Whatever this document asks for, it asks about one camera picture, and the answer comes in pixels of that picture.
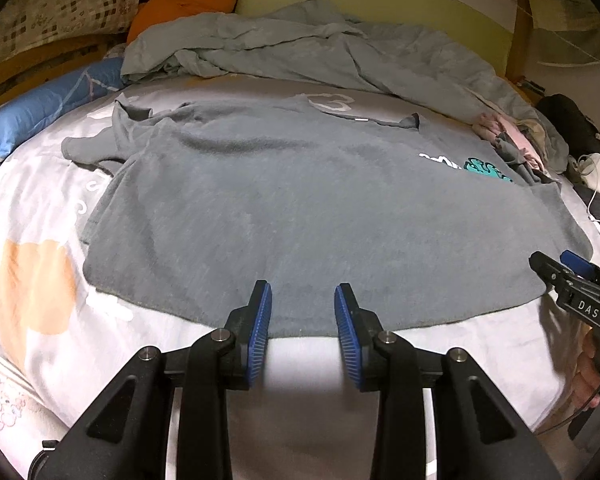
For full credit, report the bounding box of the grey monster print t-shirt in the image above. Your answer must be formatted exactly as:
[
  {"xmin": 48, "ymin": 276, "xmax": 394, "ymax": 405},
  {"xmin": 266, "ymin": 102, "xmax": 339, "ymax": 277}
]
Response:
[{"xmin": 61, "ymin": 95, "xmax": 595, "ymax": 338}]

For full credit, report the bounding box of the pastel checked canopy cloth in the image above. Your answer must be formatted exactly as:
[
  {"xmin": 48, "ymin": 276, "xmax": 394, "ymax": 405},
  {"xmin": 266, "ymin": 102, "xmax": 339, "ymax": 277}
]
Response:
[{"xmin": 530, "ymin": 0, "xmax": 600, "ymax": 68}]

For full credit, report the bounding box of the grey duvet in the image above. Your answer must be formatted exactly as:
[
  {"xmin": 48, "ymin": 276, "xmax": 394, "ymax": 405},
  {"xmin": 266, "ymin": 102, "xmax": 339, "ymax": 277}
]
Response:
[{"xmin": 121, "ymin": 0, "xmax": 571, "ymax": 173}]

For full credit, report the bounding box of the blue pillow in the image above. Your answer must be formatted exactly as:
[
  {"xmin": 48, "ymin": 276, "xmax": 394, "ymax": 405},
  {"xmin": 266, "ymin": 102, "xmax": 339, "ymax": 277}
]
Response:
[{"xmin": 0, "ymin": 56, "xmax": 128, "ymax": 161}]

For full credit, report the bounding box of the pink folded garment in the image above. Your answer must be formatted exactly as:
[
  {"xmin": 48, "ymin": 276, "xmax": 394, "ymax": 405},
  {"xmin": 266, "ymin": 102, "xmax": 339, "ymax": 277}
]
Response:
[{"xmin": 472, "ymin": 112, "xmax": 543, "ymax": 173}]

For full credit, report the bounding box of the black jacket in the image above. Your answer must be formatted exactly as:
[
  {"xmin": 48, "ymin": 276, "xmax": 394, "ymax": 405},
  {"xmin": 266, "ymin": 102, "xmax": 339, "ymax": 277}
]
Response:
[{"xmin": 536, "ymin": 94, "xmax": 600, "ymax": 156}]

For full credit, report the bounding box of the patterned beige pillow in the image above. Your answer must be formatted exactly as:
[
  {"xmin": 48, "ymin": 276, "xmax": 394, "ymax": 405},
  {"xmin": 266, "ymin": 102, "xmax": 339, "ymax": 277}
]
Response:
[{"xmin": 0, "ymin": 0, "xmax": 143, "ymax": 71}]

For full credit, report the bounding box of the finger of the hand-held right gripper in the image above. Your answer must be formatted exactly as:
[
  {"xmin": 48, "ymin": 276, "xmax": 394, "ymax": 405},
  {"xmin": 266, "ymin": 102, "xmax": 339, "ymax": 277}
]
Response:
[
  {"xmin": 560, "ymin": 251, "xmax": 598, "ymax": 281},
  {"xmin": 529, "ymin": 251, "xmax": 567, "ymax": 290}
]

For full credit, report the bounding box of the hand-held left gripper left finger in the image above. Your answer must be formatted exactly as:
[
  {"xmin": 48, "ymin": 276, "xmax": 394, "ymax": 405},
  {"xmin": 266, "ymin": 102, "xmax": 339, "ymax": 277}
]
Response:
[{"xmin": 27, "ymin": 280, "xmax": 273, "ymax": 480}]

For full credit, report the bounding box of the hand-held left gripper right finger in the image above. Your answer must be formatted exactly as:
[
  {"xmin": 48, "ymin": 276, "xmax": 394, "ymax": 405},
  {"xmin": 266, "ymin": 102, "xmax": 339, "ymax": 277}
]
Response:
[{"xmin": 333, "ymin": 282, "xmax": 563, "ymax": 480}]

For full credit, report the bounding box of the person's right hand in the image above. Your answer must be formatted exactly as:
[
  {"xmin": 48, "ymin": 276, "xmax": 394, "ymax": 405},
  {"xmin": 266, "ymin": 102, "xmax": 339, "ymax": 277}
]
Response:
[{"xmin": 574, "ymin": 332, "xmax": 600, "ymax": 411}]

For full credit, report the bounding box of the printed white bed sheet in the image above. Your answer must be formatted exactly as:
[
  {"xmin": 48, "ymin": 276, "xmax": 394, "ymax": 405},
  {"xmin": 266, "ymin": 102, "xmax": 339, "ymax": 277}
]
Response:
[{"xmin": 0, "ymin": 77, "xmax": 600, "ymax": 480}]

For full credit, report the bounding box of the white cable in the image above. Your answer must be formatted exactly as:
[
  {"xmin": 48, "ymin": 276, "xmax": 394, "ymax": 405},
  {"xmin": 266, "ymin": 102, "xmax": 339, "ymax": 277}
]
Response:
[{"xmin": 577, "ymin": 140, "xmax": 600, "ymax": 251}]

